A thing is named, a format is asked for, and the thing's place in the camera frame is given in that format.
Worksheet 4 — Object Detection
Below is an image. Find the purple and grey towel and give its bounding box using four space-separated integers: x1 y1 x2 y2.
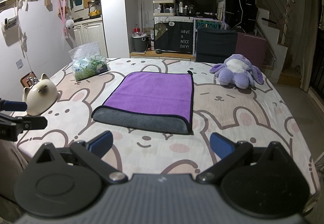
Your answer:
91 71 194 135

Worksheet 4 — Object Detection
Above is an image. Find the cream ceramic cat figurine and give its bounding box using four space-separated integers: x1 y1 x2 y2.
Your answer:
22 73 58 116

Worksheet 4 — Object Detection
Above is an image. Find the brown tray with keys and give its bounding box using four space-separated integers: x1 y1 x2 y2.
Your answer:
20 71 39 88

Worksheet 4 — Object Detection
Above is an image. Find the bunny pattern tablecloth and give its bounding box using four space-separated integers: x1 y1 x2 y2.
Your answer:
16 58 320 194

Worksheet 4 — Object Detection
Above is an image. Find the purple plush bunny toy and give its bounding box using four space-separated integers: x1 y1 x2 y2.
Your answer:
209 54 264 89

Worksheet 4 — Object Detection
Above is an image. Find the floral tissue pack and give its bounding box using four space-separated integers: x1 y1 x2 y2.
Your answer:
69 41 109 82

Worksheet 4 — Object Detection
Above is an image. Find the white kitchen cabinet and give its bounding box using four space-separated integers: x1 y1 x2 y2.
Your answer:
73 17 108 57

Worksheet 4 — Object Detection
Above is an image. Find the maroon chair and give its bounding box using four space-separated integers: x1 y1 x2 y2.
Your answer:
235 33 268 69

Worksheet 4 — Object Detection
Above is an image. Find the wooden low drawer cabinet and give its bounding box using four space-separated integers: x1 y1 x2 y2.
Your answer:
130 50 195 61

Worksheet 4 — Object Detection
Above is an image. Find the dark blue chair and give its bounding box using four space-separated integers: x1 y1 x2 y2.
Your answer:
195 27 238 63

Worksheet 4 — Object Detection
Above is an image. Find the dark grey trash bin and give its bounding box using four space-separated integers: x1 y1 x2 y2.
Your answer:
132 34 147 52

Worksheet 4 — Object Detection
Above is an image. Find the black have a nice day cloth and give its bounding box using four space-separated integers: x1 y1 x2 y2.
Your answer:
154 21 193 54

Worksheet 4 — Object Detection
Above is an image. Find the teal poison sign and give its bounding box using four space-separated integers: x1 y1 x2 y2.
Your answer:
194 18 222 30

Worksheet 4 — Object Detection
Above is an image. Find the black hanging jacket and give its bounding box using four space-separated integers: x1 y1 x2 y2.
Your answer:
225 0 258 34

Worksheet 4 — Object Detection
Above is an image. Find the white tiered shelf rack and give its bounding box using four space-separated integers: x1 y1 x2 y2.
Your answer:
152 0 176 17

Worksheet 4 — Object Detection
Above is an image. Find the pink hanging lanyard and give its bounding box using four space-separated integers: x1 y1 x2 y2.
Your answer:
55 0 70 39

